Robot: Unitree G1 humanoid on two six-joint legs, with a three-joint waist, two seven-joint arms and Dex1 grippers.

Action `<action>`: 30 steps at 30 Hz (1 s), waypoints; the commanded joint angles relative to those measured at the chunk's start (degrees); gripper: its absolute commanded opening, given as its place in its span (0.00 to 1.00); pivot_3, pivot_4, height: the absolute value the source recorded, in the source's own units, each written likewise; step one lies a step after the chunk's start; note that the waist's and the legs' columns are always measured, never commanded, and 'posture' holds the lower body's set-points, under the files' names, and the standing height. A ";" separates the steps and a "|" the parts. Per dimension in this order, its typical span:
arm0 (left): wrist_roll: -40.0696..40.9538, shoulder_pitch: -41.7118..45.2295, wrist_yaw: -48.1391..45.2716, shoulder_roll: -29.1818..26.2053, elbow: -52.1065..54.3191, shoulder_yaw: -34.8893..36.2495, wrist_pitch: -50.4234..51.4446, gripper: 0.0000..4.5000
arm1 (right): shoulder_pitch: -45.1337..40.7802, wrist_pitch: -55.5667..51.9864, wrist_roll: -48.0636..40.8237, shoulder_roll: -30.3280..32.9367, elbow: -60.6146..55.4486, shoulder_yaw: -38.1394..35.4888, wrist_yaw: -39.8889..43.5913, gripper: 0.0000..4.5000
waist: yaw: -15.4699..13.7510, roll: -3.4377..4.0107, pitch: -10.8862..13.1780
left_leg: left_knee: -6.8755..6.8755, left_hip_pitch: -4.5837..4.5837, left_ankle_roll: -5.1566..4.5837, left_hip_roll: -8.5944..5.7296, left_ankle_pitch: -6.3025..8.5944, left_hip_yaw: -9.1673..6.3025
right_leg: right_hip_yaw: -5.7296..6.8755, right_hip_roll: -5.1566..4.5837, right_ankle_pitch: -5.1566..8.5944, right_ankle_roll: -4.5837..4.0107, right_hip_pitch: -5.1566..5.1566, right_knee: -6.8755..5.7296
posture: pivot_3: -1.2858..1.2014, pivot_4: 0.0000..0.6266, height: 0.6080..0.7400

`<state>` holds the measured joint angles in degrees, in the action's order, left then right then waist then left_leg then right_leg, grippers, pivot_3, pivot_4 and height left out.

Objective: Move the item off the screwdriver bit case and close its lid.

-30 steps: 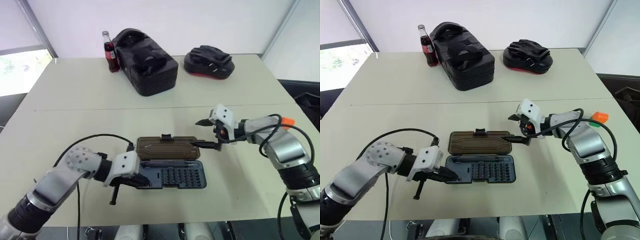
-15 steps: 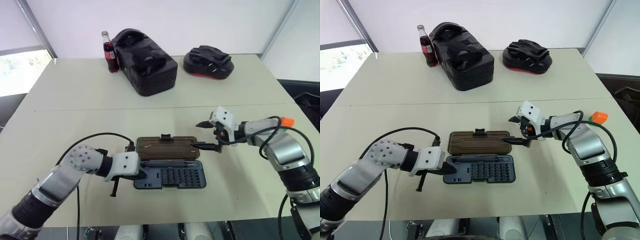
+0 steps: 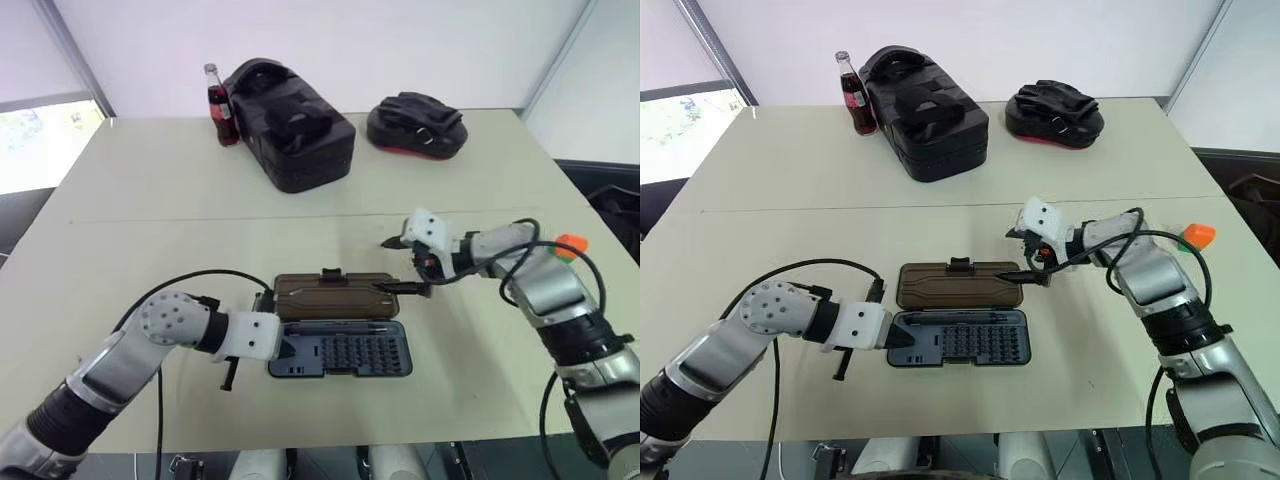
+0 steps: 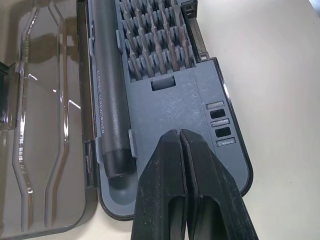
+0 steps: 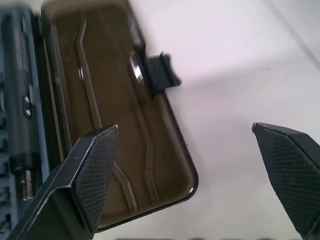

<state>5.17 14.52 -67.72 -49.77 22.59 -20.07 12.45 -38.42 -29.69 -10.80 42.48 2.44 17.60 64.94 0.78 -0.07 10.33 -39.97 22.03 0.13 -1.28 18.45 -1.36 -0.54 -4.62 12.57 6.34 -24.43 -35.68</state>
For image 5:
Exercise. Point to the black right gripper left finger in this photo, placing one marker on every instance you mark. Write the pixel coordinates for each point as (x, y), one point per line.
(82, 180)

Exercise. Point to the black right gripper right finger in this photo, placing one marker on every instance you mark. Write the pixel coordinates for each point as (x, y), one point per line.
(290, 165)

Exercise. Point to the screwdriver bit case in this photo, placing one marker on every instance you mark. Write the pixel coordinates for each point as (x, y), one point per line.
(115, 105)

